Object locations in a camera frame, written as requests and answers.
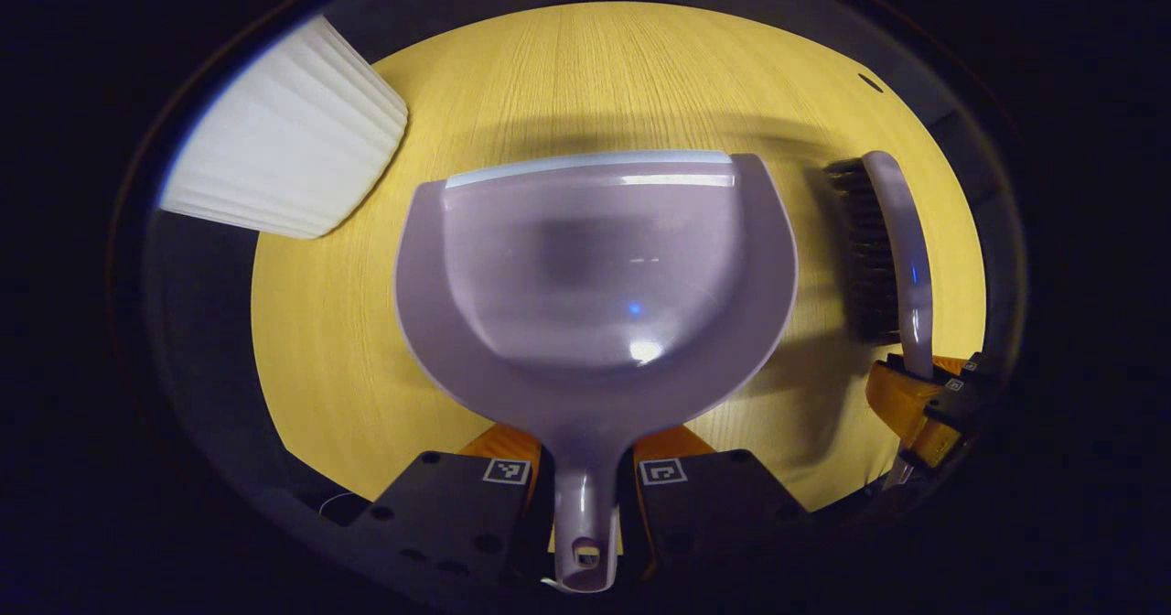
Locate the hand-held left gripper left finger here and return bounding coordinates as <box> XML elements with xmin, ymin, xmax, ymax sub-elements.
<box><xmin>352</xmin><ymin>425</ymin><xmax>554</xmax><ymax>588</ymax></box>

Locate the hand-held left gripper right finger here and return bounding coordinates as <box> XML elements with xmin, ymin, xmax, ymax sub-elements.
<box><xmin>631</xmin><ymin>425</ymin><xmax>811</xmax><ymax>588</ymax></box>

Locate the pale purple small broom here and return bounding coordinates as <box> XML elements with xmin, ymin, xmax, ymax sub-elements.
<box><xmin>823</xmin><ymin>150</ymin><xmax>936</xmax><ymax>383</ymax></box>

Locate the pale purple plastic dustpan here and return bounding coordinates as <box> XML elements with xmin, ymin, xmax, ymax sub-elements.
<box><xmin>393</xmin><ymin>150</ymin><xmax>799</xmax><ymax>593</ymax></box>

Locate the white ribbed garbage bin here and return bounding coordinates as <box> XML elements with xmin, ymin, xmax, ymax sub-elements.
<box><xmin>157</xmin><ymin>16</ymin><xmax>410</xmax><ymax>241</ymax></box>

